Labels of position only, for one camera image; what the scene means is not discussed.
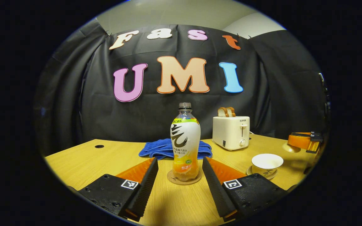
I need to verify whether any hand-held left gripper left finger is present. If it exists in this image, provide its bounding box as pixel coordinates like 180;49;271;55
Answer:
78;157;159;222

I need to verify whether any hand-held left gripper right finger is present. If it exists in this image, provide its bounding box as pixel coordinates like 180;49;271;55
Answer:
201;156;290;222

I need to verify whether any round cork coaster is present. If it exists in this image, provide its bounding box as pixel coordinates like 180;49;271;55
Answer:
167;169;203;186

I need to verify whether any white teacup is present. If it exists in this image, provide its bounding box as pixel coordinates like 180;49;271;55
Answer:
251;153;284;176

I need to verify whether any clear water bottle white label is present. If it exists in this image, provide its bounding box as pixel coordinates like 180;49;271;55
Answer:
170;102;201;182

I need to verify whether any teacup saucer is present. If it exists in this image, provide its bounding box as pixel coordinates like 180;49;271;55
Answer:
246;165;278;180

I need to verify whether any blue towel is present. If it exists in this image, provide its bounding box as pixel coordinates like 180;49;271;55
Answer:
138;138;213;161

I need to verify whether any cream toaster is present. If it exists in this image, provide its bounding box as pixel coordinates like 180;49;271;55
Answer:
212;116;251;151

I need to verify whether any black backdrop cloth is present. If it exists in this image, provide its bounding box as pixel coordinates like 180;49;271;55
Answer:
33;18;330;157

